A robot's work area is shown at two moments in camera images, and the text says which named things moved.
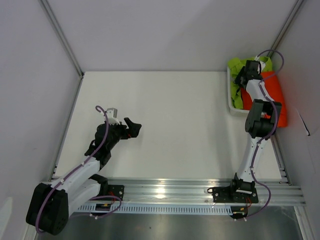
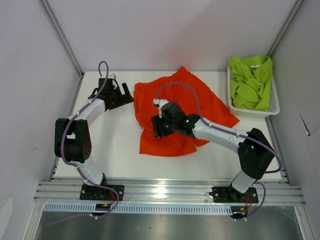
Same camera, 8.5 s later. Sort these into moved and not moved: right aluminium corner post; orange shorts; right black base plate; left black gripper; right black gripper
Moved: orange shorts; left black gripper; right black gripper
Not moved: right black base plate; right aluminium corner post
